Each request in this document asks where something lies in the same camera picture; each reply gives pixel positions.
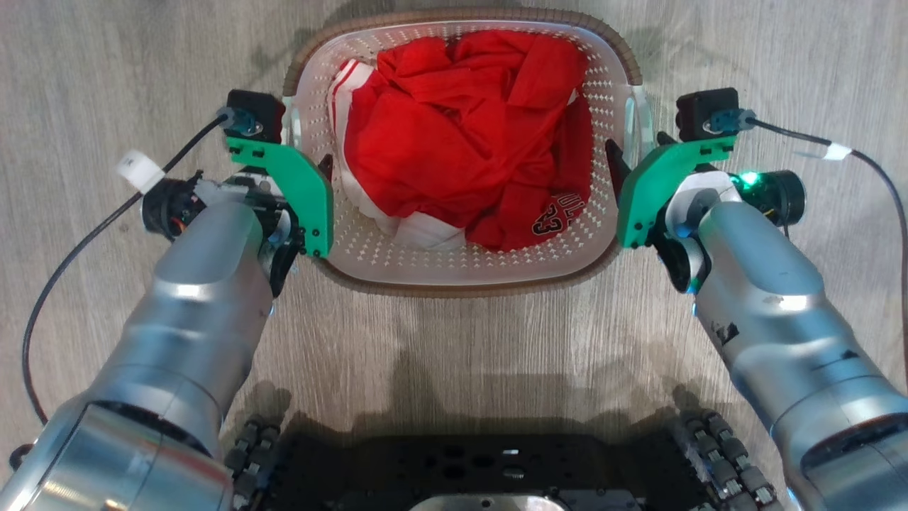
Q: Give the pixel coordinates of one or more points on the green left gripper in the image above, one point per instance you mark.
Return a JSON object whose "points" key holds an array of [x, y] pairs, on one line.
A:
{"points": [[306, 191]]}

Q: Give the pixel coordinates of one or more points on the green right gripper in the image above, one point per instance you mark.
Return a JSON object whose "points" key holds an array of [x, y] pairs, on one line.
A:
{"points": [[649, 191]]}

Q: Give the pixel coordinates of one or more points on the white laundry basket brown rim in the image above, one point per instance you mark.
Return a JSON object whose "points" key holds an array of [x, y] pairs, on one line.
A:
{"points": [[454, 266]]}

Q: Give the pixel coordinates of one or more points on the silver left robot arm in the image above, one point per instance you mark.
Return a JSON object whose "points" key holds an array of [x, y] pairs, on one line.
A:
{"points": [[184, 333]]}

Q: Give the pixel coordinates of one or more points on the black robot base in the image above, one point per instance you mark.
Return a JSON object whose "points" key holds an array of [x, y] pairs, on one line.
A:
{"points": [[468, 468]]}

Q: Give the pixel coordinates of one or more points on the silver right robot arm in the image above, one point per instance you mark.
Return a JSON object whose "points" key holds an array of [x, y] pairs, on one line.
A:
{"points": [[780, 333]]}

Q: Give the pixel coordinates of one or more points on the red and white jersey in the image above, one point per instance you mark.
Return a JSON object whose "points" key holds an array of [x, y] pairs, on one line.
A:
{"points": [[461, 135]]}

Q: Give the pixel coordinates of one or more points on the grey roller wheel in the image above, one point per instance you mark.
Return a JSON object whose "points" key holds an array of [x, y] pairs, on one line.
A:
{"points": [[731, 461], [250, 461]]}

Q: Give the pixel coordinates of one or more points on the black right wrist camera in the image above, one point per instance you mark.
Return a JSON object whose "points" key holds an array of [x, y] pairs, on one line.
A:
{"points": [[709, 113]]}

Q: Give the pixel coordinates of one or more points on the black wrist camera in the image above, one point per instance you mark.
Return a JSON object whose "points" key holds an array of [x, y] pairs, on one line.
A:
{"points": [[709, 113], [257, 113]]}

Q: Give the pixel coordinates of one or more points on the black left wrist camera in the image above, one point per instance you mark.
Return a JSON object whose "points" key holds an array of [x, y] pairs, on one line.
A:
{"points": [[257, 113]]}

